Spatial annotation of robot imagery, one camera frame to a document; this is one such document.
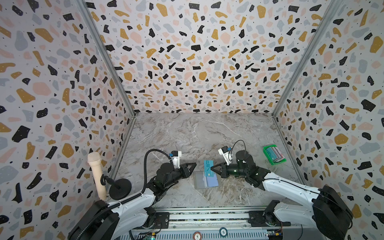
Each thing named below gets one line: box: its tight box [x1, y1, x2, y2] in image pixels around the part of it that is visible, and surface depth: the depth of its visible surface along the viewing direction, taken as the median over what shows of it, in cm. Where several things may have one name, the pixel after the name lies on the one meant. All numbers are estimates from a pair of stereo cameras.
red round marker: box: [192, 231, 202, 240], surface depth 71 cm
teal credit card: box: [204, 160, 214, 177], surface depth 80 cm
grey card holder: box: [193, 171, 222, 190], surface depth 88 cm
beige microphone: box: [87, 151, 107, 202], surface depth 65 cm
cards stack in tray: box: [265, 146, 285, 163], surface depth 97 cm
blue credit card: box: [206, 172, 219, 187], surface depth 87 cm
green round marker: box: [219, 227, 228, 238], surface depth 72 cm
